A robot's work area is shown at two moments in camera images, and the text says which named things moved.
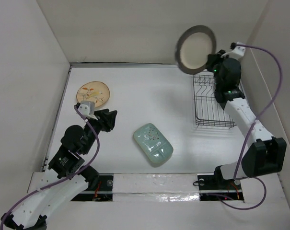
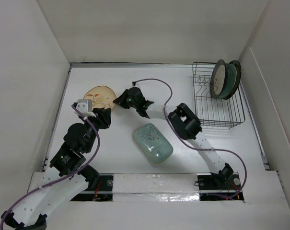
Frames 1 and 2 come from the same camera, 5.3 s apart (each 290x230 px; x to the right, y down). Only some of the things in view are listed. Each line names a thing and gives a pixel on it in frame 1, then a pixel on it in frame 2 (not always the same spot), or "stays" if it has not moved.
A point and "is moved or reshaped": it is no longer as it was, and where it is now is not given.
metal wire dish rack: (208, 111) stays
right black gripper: (212, 58) → (121, 99)
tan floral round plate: (93, 91) is moved or reshaped
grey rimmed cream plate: (193, 44) is moved or reshaped
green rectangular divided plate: (153, 143) stays
